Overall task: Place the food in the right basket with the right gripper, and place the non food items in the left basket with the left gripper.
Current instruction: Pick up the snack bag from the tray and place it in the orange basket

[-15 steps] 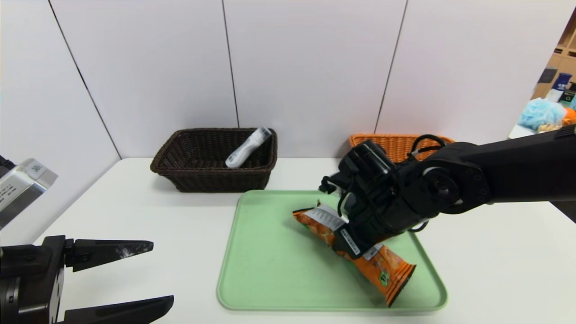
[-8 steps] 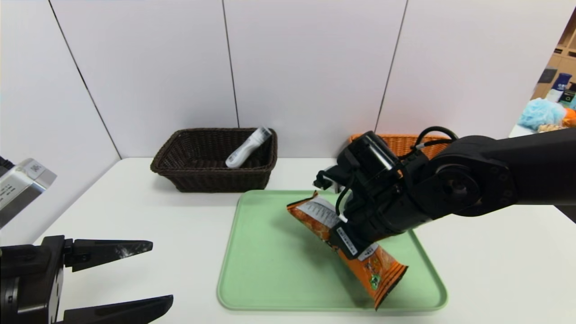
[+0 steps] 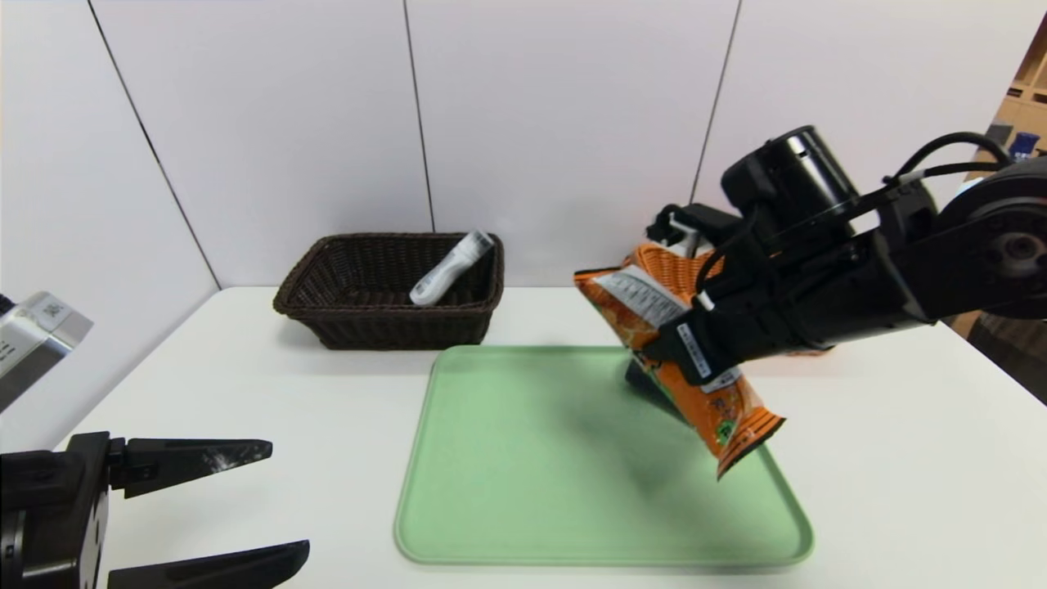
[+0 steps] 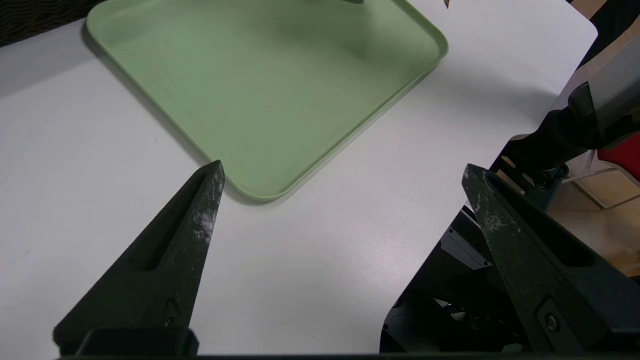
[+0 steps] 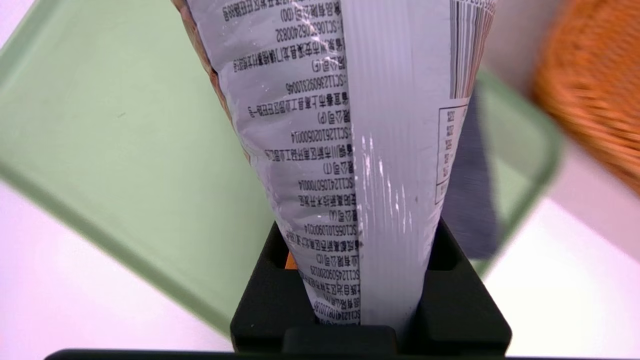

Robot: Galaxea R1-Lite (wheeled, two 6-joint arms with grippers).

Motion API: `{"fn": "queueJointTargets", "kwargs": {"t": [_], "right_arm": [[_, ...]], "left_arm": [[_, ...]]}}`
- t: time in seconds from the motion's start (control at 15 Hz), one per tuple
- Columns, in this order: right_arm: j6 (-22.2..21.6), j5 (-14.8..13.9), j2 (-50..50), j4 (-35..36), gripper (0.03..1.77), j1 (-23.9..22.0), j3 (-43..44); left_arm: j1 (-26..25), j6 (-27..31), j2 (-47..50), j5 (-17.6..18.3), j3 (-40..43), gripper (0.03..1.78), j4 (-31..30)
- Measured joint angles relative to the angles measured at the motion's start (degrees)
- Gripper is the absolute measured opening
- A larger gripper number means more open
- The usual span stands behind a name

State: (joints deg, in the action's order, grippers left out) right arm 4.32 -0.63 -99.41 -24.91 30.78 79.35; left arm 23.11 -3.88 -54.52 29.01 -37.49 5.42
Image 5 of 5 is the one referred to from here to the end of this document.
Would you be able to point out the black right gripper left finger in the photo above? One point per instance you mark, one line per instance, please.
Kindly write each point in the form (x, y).
(265, 310)

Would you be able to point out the light green plastic tray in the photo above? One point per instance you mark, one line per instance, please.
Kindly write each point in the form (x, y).
(125, 150)

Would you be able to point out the orange snack packet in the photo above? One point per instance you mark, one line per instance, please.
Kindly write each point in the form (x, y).
(340, 150)

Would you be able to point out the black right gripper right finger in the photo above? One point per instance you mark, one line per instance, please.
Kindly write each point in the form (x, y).
(460, 315)

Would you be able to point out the orange wicker basket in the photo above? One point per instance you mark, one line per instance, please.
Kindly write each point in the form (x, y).
(595, 90)

